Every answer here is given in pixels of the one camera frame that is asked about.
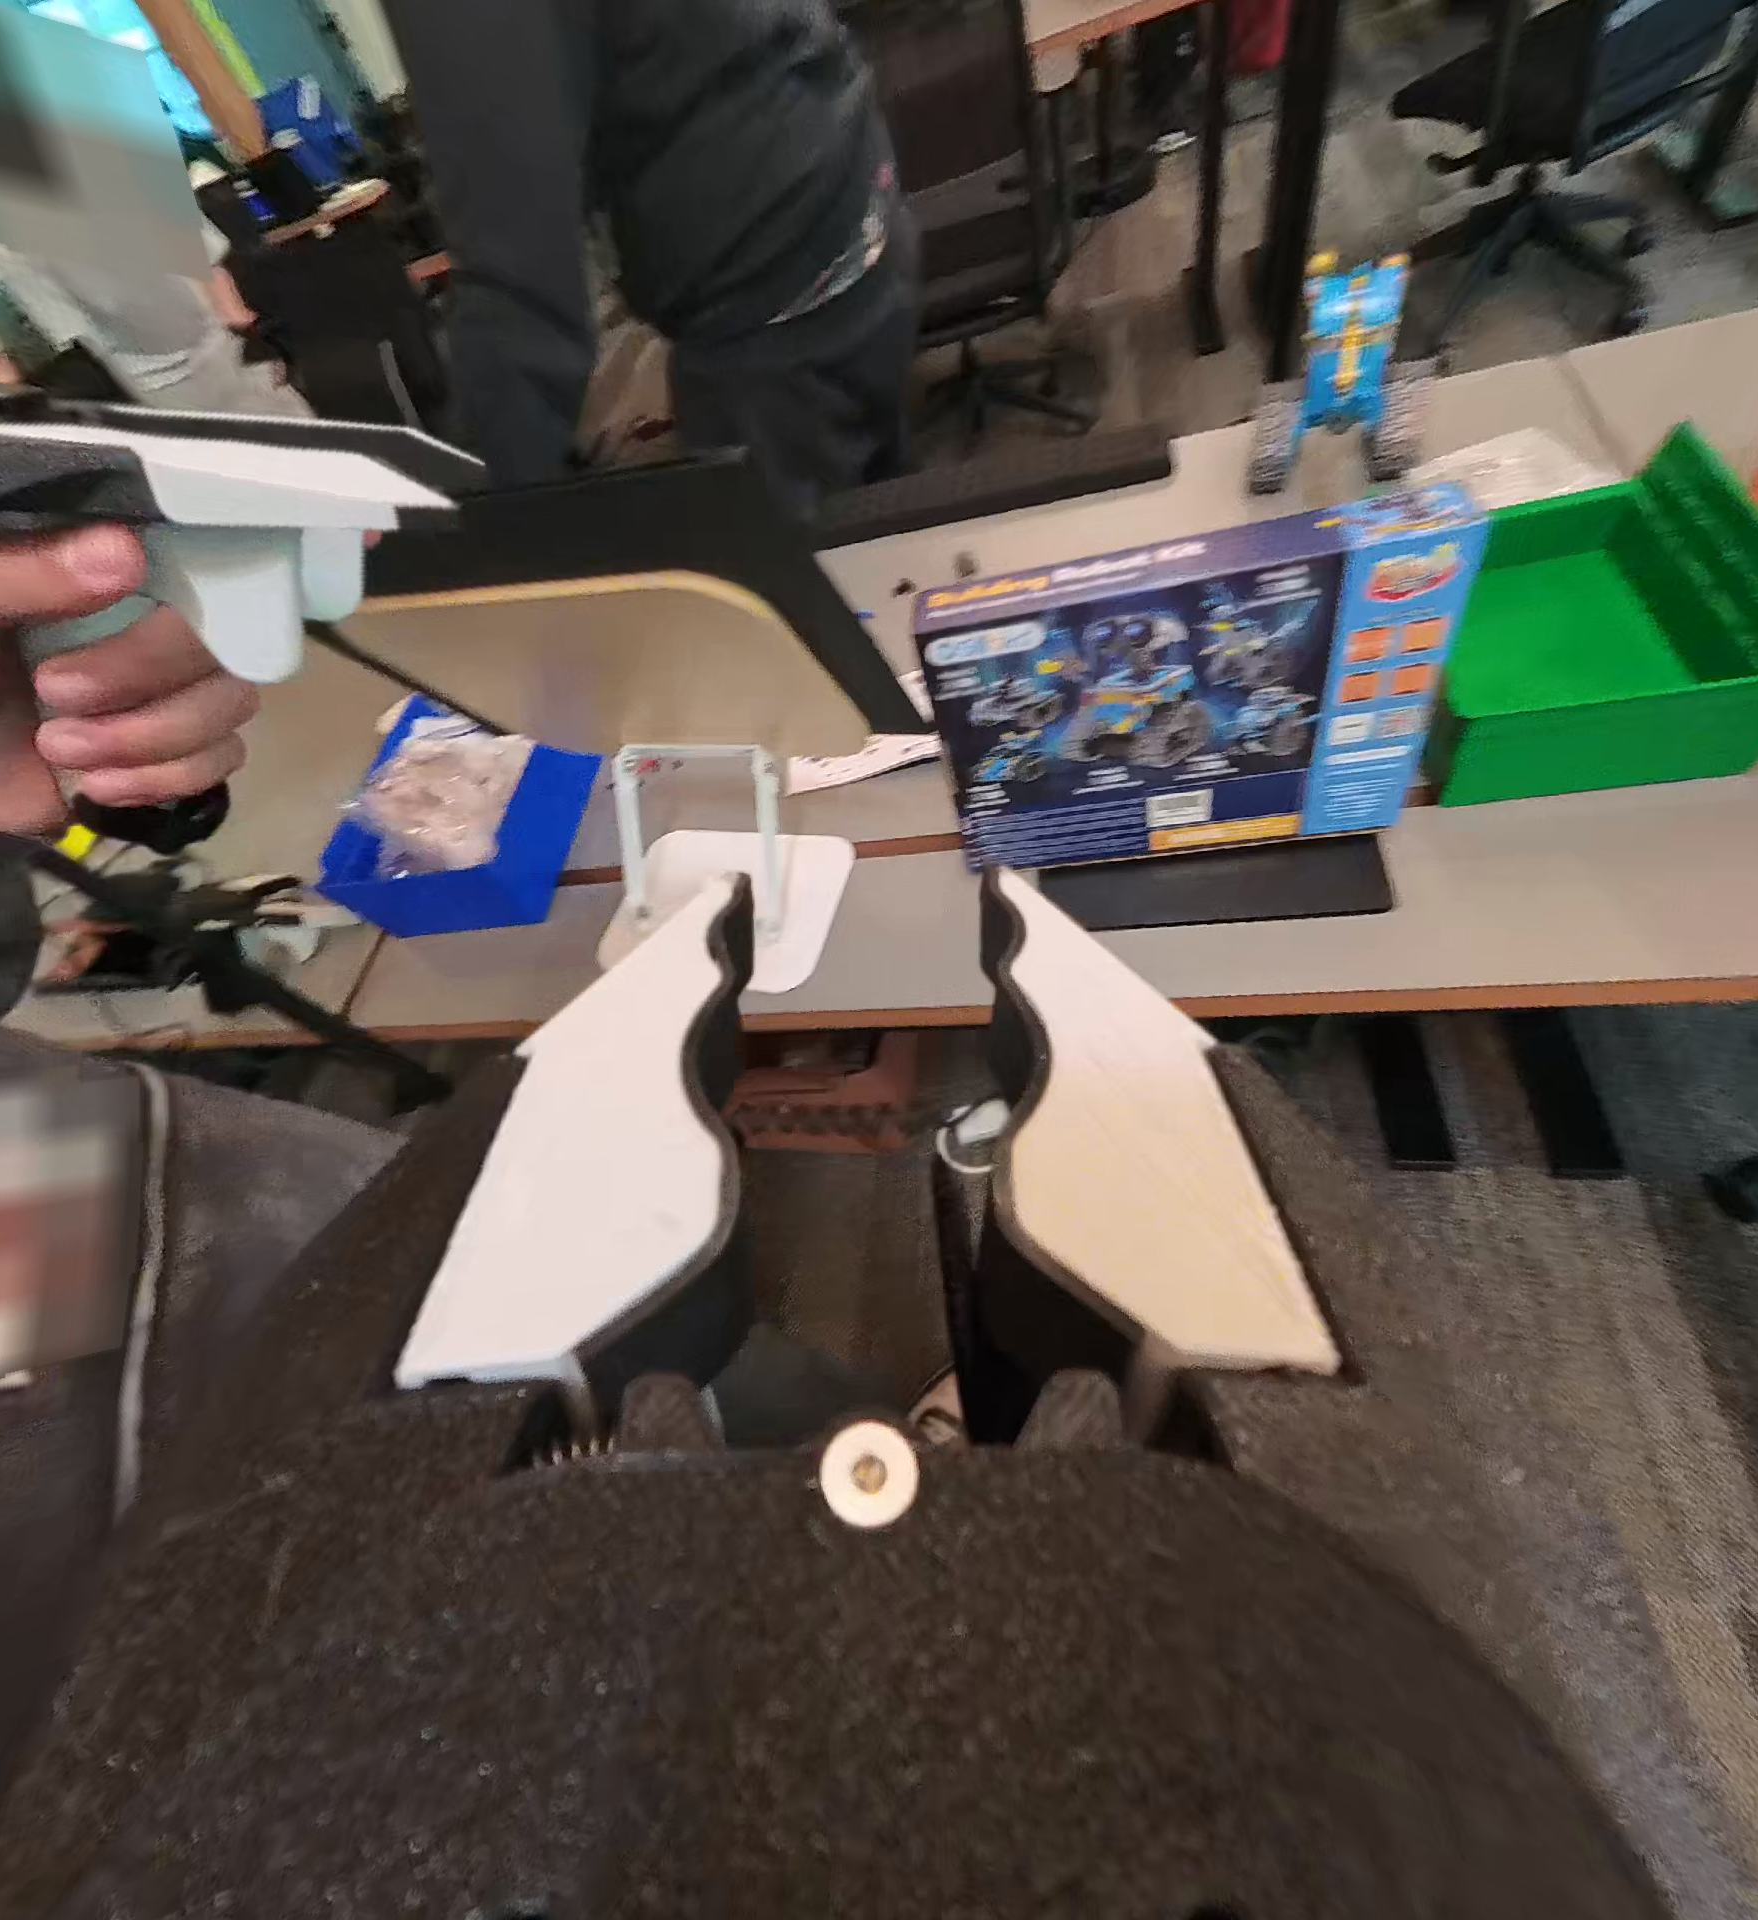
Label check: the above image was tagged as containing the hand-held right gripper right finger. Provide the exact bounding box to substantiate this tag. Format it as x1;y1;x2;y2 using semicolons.
975;871;1340;1442

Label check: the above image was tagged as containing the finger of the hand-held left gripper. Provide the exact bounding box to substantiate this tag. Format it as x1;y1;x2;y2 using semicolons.
0;415;485;496
143;451;462;530

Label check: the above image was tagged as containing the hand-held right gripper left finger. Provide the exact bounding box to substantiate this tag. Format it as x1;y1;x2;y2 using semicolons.
398;873;754;1390

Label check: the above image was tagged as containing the clear bag of parts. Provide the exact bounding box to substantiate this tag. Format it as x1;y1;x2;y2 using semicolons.
343;718;533;873

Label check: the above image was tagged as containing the person's dark sweatshirt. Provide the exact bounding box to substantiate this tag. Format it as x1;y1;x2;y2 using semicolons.
0;1006;415;1920

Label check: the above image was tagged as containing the blue plastic bin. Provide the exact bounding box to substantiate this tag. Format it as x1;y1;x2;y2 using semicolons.
316;693;602;937

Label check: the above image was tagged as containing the white metal stand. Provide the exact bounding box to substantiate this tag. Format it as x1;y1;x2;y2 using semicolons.
596;743;857;994

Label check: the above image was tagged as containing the white instruction sheet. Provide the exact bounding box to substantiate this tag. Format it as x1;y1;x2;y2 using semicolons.
785;732;947;797

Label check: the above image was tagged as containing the blue toy kit box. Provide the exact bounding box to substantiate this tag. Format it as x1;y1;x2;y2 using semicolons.
913;484;1492;873

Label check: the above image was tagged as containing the green plastic bin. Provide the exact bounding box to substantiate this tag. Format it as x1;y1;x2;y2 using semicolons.
1420;423;1758;814

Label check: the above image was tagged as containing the black office chair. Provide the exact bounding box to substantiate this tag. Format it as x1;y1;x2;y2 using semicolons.
1390;0;1758;339
876;0;1104;438

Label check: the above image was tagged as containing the clear plastic bag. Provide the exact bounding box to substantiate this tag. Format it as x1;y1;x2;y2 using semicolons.
1402;425;1624;518

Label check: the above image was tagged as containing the blue toy tracked robot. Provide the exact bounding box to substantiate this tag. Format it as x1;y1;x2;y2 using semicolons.
1246;252;1443;496

